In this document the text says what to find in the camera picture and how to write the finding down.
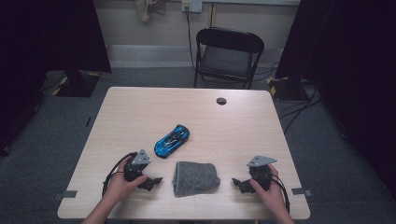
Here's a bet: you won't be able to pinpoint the black floor cables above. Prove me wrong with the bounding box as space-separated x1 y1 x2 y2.
278 80 323 134

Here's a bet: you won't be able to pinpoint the black curtain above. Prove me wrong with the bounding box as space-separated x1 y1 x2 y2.
0 0 112 157
275 0 396 200

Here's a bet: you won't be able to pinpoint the white wall socket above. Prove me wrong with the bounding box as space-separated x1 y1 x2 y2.
181 0 204 13

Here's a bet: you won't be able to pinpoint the black wall power cable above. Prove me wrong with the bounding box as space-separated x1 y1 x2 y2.
185 6 197 71

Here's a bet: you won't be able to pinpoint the person's left hand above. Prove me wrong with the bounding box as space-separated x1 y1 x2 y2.
106 156 149 203

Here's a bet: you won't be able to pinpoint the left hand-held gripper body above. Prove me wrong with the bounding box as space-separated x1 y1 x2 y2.
123 148 152 183

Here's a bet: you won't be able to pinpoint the black folding chair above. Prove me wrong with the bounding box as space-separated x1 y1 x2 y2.
193 26 265 91

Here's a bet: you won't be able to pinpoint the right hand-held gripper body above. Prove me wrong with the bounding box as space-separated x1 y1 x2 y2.
247 154 278 191

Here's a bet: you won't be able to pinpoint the blue toy car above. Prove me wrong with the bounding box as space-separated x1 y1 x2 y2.
153 124 191 159

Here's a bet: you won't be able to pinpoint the grey fuzzy pouch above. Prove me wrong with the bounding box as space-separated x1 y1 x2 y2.
172 161 221 198

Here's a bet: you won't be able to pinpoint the grey tape piece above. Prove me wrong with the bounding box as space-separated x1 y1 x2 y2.
52 189 78 201
291 187 313 198

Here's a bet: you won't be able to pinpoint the thin wall conduit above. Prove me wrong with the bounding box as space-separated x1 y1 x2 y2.
208 2 217 28

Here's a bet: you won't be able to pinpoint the beige hanging cloth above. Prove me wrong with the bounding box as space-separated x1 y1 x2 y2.
134 0 166 22

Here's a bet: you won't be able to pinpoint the person's right hand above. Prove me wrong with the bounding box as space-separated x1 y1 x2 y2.
249 163 289 209

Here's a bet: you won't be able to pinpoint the black stand base yellow tape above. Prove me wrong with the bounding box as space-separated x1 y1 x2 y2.
38 69 102 98
265 76 309 102

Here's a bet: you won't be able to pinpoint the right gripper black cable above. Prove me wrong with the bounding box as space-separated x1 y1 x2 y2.
270 174 291 214

